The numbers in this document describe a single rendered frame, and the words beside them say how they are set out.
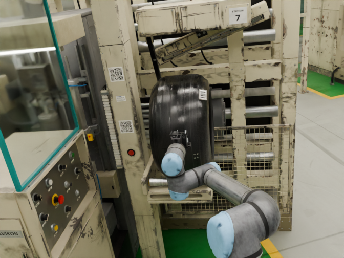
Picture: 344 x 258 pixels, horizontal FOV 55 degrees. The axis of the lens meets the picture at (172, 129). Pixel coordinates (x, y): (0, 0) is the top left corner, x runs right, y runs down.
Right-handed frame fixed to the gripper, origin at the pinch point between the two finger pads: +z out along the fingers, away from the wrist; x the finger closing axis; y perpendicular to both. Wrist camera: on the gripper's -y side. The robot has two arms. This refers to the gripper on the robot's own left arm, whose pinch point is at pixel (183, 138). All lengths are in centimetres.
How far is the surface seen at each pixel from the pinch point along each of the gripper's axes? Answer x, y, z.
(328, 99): -167, -84, 370
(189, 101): -3.2, 15.7, 8.3
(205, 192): -7.6, -36.4, 13.6
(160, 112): 10.5, 11.4, 5.2
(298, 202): -79, -110, 125
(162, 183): 15.7, -31.3, 15.4
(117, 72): 32.8, 29.9, 16.7
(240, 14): -29, 52, 41
